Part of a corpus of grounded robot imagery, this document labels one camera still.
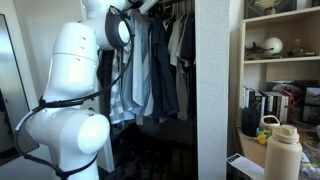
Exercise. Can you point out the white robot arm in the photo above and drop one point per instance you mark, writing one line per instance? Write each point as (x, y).
(73, 66)

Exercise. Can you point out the light grey t-shirt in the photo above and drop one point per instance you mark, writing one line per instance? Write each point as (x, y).
(181, 93)

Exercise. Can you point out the light blue shirt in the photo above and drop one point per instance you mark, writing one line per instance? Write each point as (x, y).
(140, 66)

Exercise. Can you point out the blue white checked shirt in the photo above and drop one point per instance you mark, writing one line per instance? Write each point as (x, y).
(116, 100)

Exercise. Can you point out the white t-shirt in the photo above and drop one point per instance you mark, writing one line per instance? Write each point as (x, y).
(174, 40)

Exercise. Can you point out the dark quilted jacket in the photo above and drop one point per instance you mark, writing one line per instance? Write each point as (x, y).
(104, 76)

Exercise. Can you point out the black metal shoe rack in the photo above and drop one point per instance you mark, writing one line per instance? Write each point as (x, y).
(150, 156)

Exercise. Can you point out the white plastic hanger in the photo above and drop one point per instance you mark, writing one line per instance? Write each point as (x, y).
(166, 20)

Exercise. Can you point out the white spine book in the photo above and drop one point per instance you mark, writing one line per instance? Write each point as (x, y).
(246, 96)

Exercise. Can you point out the black spine book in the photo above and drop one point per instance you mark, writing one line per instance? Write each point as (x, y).
(252, 99)

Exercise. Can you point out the black cylindrical speaker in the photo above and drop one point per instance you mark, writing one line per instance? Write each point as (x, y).
(250, 121)

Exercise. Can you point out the dark shark figurine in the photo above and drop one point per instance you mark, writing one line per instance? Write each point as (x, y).
(255, 50)

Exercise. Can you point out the light wooden desk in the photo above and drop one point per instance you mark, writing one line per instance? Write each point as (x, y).
(250, 146)

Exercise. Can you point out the yellow green packet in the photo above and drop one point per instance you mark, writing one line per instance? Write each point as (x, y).
(263, 136)

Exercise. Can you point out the white paper card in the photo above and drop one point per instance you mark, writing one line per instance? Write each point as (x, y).
(245, 165)

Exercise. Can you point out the white globe ornament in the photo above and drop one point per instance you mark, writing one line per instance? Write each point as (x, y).
(272, 45)

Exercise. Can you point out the light wooden bookshelf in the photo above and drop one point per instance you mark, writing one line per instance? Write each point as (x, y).
(283, 60)

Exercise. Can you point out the red spine book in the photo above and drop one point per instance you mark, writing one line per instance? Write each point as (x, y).
(288, 106)

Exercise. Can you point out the dark framed picture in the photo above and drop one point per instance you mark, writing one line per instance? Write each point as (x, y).
(270, 6)

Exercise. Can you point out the cream insulated water bottle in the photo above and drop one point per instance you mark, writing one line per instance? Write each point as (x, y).
(283, 156)

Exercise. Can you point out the glass bottle ornament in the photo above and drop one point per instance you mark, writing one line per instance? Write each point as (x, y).
(297, 48)

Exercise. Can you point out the clear plastic bag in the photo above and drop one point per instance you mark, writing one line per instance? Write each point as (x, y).
(310, 160)

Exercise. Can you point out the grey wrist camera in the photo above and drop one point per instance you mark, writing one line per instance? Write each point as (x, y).
(148, 6)

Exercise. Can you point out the black photo frame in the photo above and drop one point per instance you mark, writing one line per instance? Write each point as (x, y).
(311, 105)

